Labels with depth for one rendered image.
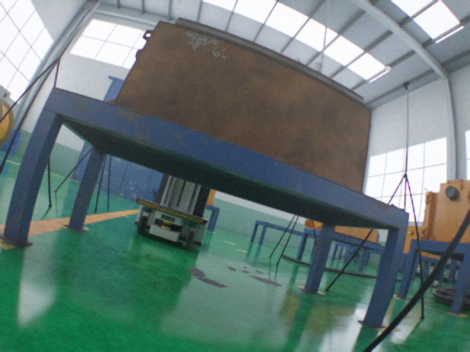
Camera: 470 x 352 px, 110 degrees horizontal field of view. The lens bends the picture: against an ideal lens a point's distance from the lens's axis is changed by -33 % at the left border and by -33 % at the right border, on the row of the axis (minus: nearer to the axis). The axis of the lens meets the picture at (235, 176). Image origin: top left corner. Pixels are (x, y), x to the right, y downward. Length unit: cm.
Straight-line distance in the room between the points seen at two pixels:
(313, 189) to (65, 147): 1109
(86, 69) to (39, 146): 1185
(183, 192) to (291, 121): 160
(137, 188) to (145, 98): 919
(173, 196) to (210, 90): 159
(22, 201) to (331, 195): 123
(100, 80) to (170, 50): 1098
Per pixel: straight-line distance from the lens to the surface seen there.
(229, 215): 1051
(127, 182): 1034
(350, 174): 137
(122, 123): 91
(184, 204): 253
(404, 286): 282
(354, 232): 486
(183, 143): 87
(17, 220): 106
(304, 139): 124
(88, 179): 163
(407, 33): 1118
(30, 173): 103
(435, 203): 315
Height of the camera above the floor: 36
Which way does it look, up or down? 11 degrees up
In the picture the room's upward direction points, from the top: 16 degrees clockwise
